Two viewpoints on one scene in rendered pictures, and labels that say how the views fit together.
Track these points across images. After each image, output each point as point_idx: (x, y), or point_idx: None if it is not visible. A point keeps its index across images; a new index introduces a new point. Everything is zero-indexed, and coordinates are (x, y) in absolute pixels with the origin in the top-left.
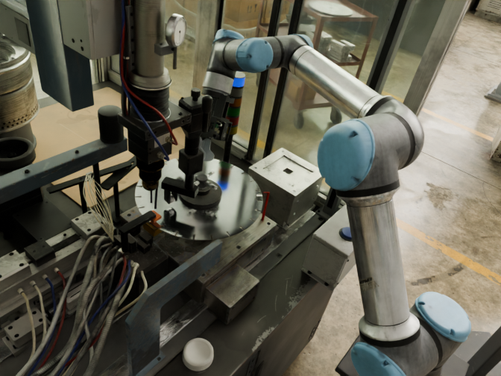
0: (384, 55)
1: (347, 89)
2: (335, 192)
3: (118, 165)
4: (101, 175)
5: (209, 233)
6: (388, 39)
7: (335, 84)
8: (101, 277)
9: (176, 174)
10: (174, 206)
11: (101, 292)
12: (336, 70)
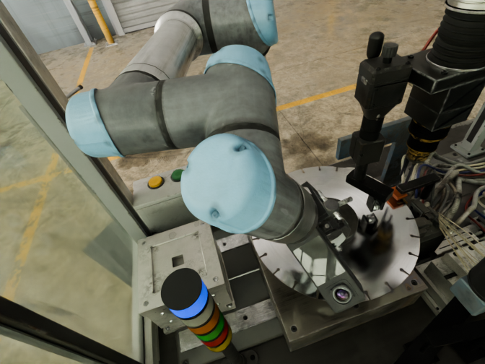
0: (28, 66)
1: (182, 34)
2: (148, 232)
3: (451, 336)
4: (482, 320)
5: (337, 172)
6: (8, 40)
7: (182, 42)
8: (444, 178)
9: (353, 262)
10: (367, 210)
11: (440, 178)
12: (162, 38)
